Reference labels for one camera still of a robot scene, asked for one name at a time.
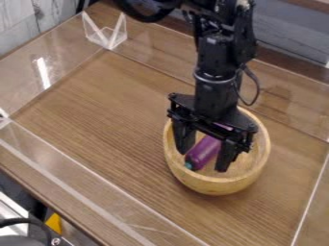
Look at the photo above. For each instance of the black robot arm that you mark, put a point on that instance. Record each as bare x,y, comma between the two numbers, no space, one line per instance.
226,45

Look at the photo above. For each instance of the clear acrylic tray wall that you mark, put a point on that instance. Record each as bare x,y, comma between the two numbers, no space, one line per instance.
82,143

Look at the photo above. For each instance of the purple toy eggplant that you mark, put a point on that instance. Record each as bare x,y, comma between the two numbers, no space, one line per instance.
202,153

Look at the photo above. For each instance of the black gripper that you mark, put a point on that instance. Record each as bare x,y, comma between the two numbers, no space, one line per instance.
210,112

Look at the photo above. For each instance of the yellow black device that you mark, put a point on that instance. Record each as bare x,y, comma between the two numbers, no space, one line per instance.
49,237

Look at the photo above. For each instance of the clear acrylic corner bracket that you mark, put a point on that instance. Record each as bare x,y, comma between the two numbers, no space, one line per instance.
106,37

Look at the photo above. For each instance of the brown wooden bowl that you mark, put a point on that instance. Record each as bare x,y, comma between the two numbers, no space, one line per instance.
243,170

